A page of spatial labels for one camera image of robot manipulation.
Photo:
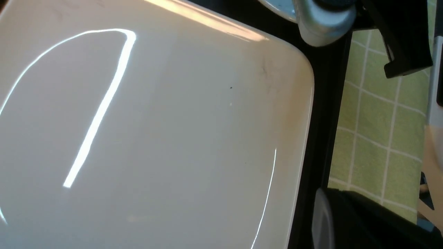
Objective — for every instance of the green checked tablecloth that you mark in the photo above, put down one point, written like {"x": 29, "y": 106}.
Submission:
{"x": 378, "y": 147}

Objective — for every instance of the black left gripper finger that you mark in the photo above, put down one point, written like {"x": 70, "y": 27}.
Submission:
{"x": 349, "y": 220}

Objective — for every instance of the large white rice plate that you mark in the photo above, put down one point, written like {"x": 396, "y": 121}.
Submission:
{"x": 147, "y": 124}

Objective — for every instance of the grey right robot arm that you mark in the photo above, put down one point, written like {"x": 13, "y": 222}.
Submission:
{"x": 403, "y": 25}

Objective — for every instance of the white small dish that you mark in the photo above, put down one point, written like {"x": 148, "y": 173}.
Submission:
{"x": 283, "y": 8}

